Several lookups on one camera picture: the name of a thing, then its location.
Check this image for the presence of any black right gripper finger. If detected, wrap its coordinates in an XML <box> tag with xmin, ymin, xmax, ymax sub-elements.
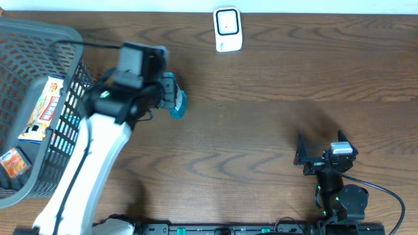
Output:
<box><xmin>338</xmin><ymin>130</ymin><xmax>349</xmax><ymax>142</ymax></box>
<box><xmin>293</xmin><ymin>133</ymin><xmax>309</xmax><ymax>165</ymax></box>

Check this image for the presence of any teal mouthwash bottle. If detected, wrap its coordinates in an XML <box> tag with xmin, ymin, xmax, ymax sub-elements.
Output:
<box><xmin>162</xmin><ymin>72</ymin><xmax>187</xmax><ymax>119</ymax></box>

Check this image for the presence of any yellow snack bag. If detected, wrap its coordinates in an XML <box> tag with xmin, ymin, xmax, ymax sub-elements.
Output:
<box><xmin>18</xmin><ymin>76</ymin><xmax>63</xmax><ymax>144</ymax></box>

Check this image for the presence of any orange tissue pack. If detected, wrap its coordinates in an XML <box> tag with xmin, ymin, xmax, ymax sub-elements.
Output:
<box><xmin>1</xmin><ymin>147</ymin><xmax>31</xmax><ymax>179</ymax></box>

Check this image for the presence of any teal wet wipes pack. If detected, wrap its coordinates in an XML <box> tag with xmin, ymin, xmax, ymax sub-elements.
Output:
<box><xmin>48</xmin><ymin>82</ymin><xmax>86</xmax><ymax>156</ymax></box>

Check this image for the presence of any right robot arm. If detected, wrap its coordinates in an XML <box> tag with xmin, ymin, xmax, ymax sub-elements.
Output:
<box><xmin>294</xmin><ymin>131</ymin><xmax>369</xmax><ymax>235</ymax></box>

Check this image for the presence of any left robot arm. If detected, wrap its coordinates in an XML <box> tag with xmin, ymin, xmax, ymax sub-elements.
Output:
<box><xmin>31</xmin><ymin>42</ymin><xmax>176</xmax><ymax>234</ymax></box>

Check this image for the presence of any white barcode scanner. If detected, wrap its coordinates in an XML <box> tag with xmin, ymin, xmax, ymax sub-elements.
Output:
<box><xmin>213</xmin><ymin>7</ymin><xmax>243</xmax><ymax>52</ymax></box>

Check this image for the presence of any grey plastic basket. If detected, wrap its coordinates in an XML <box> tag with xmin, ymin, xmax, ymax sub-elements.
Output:
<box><xmin>1</xmin><ymin>17</ymin><xmax>93</xmax><ymax>208</ymax></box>

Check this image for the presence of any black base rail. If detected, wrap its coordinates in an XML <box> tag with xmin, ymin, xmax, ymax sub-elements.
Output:
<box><xmin>136</xmin><ymin>222</ymin><xmax>385</xmax><ymax>235</ymax></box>

